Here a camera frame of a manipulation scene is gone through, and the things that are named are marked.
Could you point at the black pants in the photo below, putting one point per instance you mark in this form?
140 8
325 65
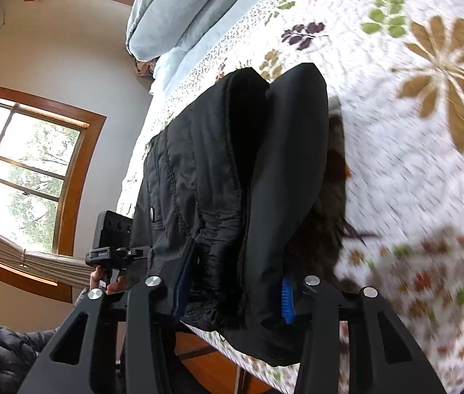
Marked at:
229 182

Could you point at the beige window blind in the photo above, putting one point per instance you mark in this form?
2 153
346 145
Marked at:
55 267

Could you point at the light blue bed sheet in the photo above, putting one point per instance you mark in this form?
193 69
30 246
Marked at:
199 49

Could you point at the person's left hand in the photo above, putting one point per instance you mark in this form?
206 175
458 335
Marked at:
113 288

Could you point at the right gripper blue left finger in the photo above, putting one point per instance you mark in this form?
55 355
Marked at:
120 343

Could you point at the dark puffer jacket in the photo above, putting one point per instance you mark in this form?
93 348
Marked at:
18 352

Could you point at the grey folded duvet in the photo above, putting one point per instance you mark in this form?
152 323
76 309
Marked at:
155 27

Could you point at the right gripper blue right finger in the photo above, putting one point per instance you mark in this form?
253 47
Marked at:
383 356

